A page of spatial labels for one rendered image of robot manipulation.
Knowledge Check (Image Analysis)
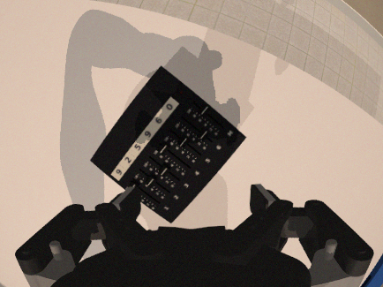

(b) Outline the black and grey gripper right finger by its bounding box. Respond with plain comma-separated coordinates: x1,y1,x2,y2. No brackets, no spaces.
210,184,374,287

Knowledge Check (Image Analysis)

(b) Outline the black lighting desk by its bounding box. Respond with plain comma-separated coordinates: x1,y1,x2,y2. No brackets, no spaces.
90,66,246,223

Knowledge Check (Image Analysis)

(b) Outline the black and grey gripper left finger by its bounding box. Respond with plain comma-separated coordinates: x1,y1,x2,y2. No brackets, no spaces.
15,186,167,287

